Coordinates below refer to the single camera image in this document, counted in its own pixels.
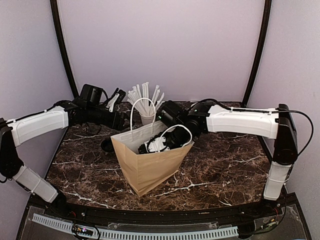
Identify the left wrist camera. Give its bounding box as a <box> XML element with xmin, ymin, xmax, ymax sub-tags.
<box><xmin>105</xmin><ymin>88</ymin><xmax>126</xmax><ymax>113</ymax></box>

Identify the spare black cup lid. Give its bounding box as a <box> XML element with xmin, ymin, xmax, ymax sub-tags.
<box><xmin>100</xmin><ymin>138</ymin><xmax>115</xmax><ymax>153</ymax></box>

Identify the white cable duct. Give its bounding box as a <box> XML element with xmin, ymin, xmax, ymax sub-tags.
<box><xmin>31</xmin><ymin>213</ymin><xmax>239</xmax><ymax>240</ymax></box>

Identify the left black frame post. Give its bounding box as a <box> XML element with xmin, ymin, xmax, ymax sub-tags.
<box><xmin>49</xmin><ymin>0</ymin><xmax>79</xmax><ymax>98</ymax></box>

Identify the right black frame post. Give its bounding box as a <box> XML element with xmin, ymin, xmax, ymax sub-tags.
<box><xmin>241</xmin><ymin>0</ymin><xmax>272</xmax><ymax>107</ymax></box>

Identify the bundle of wrapped white straws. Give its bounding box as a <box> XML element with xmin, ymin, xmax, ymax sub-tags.
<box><xmin>127</xmin><ymin>82</ymin><xmax>165</xmax><ymax>117</ymax></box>

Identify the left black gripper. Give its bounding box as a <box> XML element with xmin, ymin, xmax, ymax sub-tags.
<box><xmin>87</xmin><ymin>105</ymin><xmax>135</xmax><ymax>131</ymax></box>

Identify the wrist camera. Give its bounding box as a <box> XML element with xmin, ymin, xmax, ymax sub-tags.
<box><xmin>105</xmin><ymin>88</ymin><xmax>126</xmax><ymax>113</ymax></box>
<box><xmin>138</xmin><ymin>133</ymin><xmax>170</xmax><ymax>155</ymax></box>

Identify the black frame post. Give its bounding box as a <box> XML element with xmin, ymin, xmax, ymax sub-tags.
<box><xmin>49</xmin><ymin>0</ymin><xmax>79</xmax><ymax>98</ymax></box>
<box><xmin>241</xmin><ymin>0</ymin><xmax>272</xmax><ymax>107</ymax></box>

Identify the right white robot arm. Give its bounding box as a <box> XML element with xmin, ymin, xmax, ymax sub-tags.
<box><xmin>156</xmin><ymin>98</ymin><xmax>301</xmax><ymax>217</ymax></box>

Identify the brown paper bag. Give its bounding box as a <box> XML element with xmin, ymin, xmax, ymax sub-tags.
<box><xmin>111</xmin><ymin>109</ymin><xmax>194</xmax><ymax>197</ymax></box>

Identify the black front rail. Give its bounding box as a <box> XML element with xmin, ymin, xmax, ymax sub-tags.
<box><xmin>29</xmin><ymin>193</ymin><xmax>298</xmax><ymax>227</ymax></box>

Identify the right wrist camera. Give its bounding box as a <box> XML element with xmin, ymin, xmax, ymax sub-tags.
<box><xmin>138</xmin><ymin>133</ymin><xmax>170</xmax><ymax>155</ymax></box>

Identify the white cup holding straws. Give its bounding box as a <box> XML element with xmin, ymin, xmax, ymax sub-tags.
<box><xmin>140</xmin><ymin>113</ymin><xmax>155</xmax><ymax>126</ymax></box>

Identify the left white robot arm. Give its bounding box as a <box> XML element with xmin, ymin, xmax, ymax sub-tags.
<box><xmin>0</xmin><ymin>84</ymin><xmax>128</xmax><ymax>218</ymax></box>

